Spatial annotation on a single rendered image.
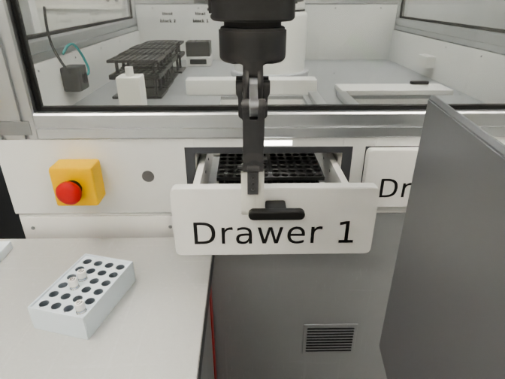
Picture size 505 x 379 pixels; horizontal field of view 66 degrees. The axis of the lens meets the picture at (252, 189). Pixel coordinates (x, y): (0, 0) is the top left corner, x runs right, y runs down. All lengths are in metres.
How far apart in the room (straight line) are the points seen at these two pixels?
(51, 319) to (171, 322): 0.15
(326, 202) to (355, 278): 0.33
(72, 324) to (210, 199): 0.24
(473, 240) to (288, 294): 0.60
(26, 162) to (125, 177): 0.17
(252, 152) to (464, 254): 0.25
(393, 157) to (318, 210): 0.21
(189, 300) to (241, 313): 0.30
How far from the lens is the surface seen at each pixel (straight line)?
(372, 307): 0.92
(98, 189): 0.72
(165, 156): 0.70
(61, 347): 0.60
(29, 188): 0.81
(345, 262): 0.83
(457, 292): 0.33
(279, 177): 0.64
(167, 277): 0.66
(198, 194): 0.54
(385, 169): 0.72
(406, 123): 0.73
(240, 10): 0.42
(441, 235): 0.36
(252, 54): 0.43
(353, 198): 0.56
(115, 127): 0.71
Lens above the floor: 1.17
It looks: 26 degrees down
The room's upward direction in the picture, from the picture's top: straight up
